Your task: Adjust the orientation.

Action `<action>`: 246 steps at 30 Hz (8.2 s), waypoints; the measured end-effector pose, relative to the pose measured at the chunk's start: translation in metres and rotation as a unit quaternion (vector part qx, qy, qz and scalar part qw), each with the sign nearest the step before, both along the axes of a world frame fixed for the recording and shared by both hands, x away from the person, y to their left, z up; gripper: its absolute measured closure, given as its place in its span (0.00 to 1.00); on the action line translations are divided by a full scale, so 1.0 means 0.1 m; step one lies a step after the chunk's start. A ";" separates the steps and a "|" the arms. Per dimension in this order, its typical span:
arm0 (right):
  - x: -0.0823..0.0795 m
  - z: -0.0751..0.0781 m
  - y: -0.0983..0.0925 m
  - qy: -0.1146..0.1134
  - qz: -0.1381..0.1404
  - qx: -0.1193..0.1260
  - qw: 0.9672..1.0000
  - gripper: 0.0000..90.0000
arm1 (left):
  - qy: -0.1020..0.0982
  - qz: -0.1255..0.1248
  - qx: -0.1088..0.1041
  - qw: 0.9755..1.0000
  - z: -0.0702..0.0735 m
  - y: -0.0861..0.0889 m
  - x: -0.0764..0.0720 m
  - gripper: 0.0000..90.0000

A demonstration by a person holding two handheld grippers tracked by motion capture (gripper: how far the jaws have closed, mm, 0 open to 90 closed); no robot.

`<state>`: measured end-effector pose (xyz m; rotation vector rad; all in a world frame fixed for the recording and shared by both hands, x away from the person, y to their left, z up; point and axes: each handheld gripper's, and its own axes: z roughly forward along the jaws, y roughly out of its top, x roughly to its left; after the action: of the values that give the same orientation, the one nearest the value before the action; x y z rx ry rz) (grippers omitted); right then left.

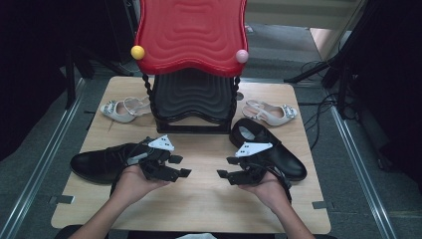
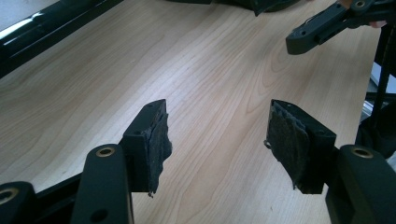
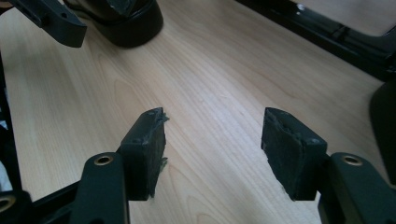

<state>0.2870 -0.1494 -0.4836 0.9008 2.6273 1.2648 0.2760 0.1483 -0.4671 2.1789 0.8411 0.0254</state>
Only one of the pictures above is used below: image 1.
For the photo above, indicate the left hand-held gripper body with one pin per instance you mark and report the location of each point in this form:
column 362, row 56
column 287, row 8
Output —
column 156, row 166

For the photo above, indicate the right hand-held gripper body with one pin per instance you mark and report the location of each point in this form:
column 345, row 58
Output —
column 255, row 169

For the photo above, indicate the black leather shoe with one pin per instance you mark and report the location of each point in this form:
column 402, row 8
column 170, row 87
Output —
column 288, row 162
column 96, row 162

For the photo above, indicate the white jewelled sandal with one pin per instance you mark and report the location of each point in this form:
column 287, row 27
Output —
column 272, row 117
column 114, row 111

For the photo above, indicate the red and black shoe rack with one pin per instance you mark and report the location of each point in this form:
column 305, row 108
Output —
column 192, row 33

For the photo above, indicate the person's right hand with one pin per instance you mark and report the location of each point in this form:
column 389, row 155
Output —
column 268, row 194

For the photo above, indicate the person's left hand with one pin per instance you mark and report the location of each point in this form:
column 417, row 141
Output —
column 132, row 186

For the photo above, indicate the person's white clothing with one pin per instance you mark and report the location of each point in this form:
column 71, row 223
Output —
column 195, row 236

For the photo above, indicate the grey tape strip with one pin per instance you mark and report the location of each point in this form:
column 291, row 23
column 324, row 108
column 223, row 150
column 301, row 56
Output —
column 320, row 204
column 63, row 199

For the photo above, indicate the black stool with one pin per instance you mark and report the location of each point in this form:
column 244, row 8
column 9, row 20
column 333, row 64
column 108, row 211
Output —
column 63, row 234

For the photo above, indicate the black tripod stand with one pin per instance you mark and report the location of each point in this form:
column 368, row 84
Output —
column 341, row 49

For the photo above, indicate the black curtain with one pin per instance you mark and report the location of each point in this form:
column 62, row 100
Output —
column 33, row 66
column 398, row 83

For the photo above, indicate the metal floor rail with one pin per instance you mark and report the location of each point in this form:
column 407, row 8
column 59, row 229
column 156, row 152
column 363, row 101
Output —
column 361, row 172
column 43, row 159

